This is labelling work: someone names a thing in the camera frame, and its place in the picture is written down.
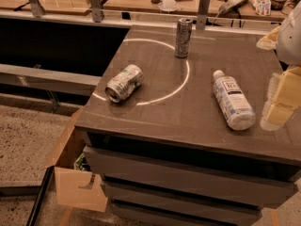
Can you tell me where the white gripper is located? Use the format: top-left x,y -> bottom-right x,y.
256,1 -> 301,126

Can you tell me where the silver redbull can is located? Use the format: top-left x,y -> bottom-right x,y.
174,18 -> 193,58

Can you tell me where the crushed green silver can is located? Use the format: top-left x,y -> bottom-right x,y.
104,64 -> 144,103

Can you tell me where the white plastic bottle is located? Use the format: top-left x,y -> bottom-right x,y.
213,70 -> 256,131

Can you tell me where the colourful small package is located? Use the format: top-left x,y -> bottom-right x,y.
252,0 -> 271,16

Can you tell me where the black mesh cup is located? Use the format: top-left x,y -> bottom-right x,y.
271,0 -> 287,10

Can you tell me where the grey power strip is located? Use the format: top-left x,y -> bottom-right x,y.
219,0 -> 248,14

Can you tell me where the white bowl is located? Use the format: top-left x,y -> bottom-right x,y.
158,0 -> 178,12

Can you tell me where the grey drawer cabinet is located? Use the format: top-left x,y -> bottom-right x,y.
76,26 -> 301,226

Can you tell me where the cardboard box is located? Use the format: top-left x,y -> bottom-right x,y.
45,109 -> 107,213

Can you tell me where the metal bracket post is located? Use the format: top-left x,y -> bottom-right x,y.
196,0 -> 210,30
89,0 -> 103,23
28,0 -> 45,18

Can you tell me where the metal bracket post middle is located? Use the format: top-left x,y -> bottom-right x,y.
89,0 -> 103,23

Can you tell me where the metal bracket post left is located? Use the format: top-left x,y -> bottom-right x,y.
28,0 -> 45,18

